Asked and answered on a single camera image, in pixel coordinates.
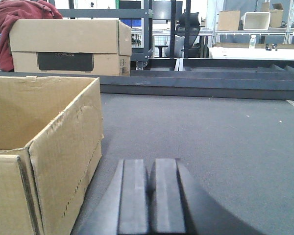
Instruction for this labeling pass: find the brown cardboard carton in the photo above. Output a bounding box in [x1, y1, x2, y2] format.
[0, 76, 103, 235]

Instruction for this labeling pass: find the black office chair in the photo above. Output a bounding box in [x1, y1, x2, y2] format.
[174, 12, 201, 58]

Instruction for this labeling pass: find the large brown box black label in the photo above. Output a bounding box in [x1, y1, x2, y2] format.
[9, 19, 132, 76]

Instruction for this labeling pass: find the dark grey conveyor belt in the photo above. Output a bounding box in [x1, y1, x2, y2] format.
[72, 94, 294, 235]

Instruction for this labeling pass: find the red cloth garment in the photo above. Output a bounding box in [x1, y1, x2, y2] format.
[0, 0, 63, 71]

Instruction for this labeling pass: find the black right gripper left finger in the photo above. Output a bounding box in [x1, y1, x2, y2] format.
[72, 159, 149, 235]

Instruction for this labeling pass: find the white table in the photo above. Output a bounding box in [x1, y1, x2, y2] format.
[209, 47, 294, 61]

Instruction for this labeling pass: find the white plastic tub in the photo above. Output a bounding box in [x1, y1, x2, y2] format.
[243, 12, 270, 31]

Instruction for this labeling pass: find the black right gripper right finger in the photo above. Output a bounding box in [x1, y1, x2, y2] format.
[149, 159, 261, 235]

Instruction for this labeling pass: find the small brown box on shelf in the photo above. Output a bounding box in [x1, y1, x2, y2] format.
[218, 10, 241, 31]

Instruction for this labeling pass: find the dark conveyor side frame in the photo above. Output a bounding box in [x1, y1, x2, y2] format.
[0, 70, 294, 100]

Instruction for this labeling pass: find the dark metal rack frame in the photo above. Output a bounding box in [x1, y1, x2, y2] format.
[48, 0, 183, 71]

